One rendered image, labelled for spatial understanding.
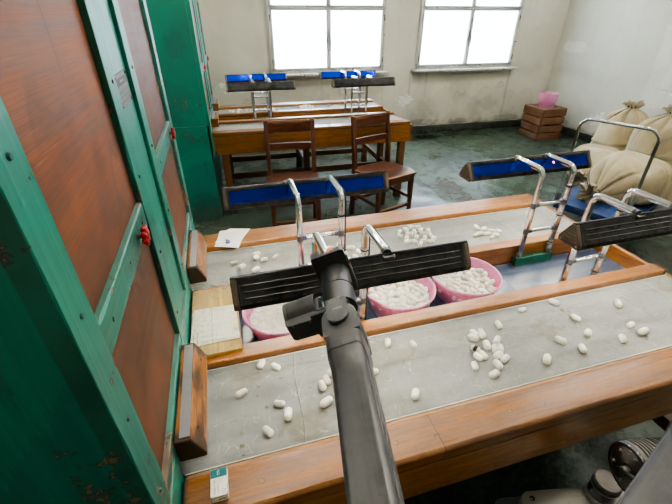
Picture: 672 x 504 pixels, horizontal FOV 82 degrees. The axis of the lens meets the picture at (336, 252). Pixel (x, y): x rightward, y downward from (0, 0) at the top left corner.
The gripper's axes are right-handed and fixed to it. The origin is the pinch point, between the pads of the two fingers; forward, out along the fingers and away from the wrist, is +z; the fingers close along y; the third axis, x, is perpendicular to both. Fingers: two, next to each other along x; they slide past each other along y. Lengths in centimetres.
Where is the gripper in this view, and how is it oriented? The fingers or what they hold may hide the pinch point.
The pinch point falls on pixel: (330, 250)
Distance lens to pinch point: 82.3
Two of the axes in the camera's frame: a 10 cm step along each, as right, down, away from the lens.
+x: 9.4, -3.4, -0.8
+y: 3.3, 7.9, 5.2
